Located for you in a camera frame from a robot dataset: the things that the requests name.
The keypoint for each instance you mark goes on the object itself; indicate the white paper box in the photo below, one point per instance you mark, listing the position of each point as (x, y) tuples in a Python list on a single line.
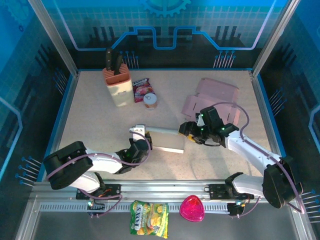
[(167, 141)]

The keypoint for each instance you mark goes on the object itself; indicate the pink paper box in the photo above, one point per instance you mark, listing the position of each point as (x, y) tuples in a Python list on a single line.
[(220, 92)]

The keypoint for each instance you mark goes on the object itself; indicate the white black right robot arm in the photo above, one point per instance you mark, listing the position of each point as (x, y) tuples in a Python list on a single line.
[(250, 150)]

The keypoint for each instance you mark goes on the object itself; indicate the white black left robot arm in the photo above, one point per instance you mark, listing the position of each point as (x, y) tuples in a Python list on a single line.
[(67, 165)]

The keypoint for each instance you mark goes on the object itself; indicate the small tin can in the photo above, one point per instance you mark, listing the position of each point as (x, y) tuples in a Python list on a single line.
[(150, 100)]

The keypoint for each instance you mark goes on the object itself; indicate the red candy bag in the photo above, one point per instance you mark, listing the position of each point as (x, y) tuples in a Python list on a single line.
[(141, 87)]

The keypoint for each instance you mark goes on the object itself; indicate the beige knife block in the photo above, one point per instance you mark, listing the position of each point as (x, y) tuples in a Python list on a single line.
[(120, 92)]

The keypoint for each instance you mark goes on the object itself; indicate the black controller board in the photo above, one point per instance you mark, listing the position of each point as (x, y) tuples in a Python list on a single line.
[(233, 208), (96, 206)]

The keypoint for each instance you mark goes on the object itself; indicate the yellow green candy bag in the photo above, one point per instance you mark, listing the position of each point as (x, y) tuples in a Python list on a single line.
[(150, 218)]

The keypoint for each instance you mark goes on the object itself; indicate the pink triangular plastic container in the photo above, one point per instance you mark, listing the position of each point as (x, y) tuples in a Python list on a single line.
[(192, 208)]

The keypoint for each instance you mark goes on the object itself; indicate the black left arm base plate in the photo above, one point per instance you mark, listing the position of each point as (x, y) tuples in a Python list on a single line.
[(113, 191)]

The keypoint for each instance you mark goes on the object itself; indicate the aluminium front rail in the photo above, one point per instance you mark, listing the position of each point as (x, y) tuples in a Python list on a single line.
[(162, 190)]

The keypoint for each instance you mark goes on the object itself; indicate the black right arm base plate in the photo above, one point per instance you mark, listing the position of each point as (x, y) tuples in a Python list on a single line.
[(216, 191)]

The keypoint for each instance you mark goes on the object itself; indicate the aluminium frame post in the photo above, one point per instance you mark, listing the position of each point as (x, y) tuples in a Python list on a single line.
[(271, 42), (55, 42)]

